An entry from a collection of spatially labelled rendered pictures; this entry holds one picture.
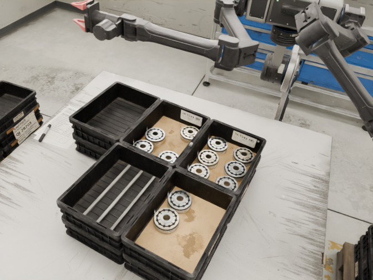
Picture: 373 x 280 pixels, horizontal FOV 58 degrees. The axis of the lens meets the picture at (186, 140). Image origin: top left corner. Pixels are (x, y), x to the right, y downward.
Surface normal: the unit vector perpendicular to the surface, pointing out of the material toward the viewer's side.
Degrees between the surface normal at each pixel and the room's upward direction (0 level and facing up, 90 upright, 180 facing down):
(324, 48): 87
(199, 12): 90
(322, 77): 90
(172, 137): 0
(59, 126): 0
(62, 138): 0
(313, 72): 90
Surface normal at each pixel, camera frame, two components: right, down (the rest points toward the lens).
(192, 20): -0.35, 0.62
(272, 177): 0.08, -0.73
